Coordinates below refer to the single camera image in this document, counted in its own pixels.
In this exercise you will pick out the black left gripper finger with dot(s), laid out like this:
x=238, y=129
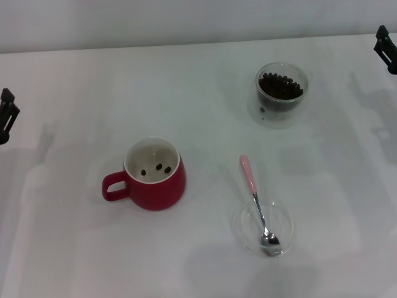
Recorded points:
x=7, y=96

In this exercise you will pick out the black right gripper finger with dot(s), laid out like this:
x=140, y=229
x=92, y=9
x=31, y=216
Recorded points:
x=382, y=32

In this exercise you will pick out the red ceramic mug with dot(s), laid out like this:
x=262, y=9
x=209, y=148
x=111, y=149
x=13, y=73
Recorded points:
x=158, y=195

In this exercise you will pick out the pile of coffee beans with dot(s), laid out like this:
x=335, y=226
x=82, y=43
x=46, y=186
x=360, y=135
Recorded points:
x=279, y=90

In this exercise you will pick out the clear glass saucer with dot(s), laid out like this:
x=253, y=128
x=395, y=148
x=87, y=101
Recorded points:
x=280, y=223

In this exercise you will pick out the clear double-wall glass cup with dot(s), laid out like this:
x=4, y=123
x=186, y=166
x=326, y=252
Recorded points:
x=266, y=119

